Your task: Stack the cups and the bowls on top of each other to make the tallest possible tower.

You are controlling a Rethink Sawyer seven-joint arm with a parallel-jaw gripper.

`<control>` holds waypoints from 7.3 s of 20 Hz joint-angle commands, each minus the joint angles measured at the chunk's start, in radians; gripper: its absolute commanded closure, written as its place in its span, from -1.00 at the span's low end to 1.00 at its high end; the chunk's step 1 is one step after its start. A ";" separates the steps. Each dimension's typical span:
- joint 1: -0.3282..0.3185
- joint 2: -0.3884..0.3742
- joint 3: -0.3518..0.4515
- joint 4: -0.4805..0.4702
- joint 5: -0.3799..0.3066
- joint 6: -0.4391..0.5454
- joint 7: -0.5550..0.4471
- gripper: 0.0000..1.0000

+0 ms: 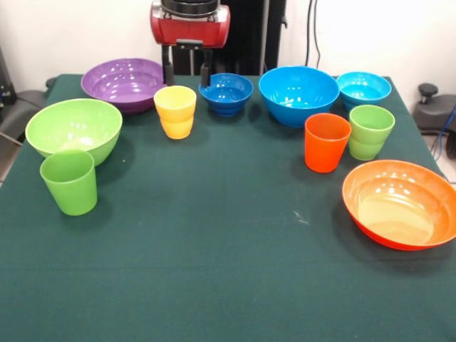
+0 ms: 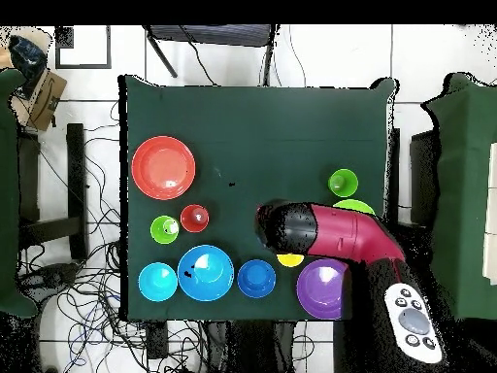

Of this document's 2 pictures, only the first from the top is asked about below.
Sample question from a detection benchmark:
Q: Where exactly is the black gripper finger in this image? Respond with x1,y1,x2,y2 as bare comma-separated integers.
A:
199,49,214,88
162,45,175,86

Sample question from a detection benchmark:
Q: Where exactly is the large green bowl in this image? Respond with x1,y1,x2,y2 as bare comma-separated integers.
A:
25,98,123,167

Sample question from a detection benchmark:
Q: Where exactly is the wide orange bowl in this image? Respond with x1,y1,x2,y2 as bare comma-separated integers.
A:
341,159,456,252

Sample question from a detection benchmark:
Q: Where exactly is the grey chair base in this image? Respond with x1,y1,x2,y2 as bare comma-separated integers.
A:
0,88,49,136

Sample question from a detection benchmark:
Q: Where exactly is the ribbed yellow cup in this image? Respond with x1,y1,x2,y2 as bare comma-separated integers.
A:
153,85,197,140

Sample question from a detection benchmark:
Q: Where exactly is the large blue bowl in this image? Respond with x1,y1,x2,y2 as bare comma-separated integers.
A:
258,65,341,128

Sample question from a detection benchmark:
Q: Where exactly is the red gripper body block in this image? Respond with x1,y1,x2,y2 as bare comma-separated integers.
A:
149,0,232,51

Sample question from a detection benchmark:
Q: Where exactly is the light blue small bowl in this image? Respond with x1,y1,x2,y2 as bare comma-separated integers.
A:
336,71,393,111

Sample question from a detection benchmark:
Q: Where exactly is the plain orange cup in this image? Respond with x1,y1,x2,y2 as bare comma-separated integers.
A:
304,113,353,174

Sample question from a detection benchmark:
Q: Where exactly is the dark green table cloth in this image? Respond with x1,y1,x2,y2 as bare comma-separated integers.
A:
0,73,456,342

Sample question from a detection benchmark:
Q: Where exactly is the black hanging cable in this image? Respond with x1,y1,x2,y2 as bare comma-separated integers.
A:
312,3,322,69
304,3,313,68

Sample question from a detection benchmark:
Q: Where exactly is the ribbed green cup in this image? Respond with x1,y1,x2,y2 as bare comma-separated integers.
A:
348,105,396,162

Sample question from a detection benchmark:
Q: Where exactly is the blue cable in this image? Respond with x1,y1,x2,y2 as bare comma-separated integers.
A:
430,106,456,160

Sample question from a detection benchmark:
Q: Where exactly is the dark blue small bowl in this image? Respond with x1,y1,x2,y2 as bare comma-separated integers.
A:
198,73,255,118

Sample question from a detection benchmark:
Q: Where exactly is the plain green cup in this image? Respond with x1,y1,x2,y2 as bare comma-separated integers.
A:
39,150,98,217

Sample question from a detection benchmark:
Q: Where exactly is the purple bowl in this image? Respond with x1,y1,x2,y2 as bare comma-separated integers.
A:
81,58,172,115

